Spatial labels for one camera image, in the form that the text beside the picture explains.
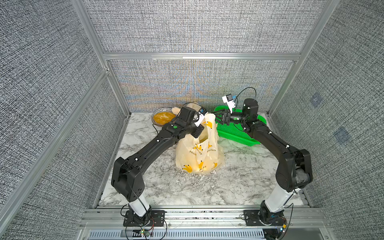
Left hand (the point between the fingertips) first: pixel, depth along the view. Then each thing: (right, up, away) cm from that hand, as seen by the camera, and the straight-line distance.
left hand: (203, 123), depth 80 cm
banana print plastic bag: (0, -16, -3) cm, 16 cm away
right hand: (+4, +6, -5) cm, 9 cm away
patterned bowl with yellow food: (-28, +6, +28) cm, 41 cm away
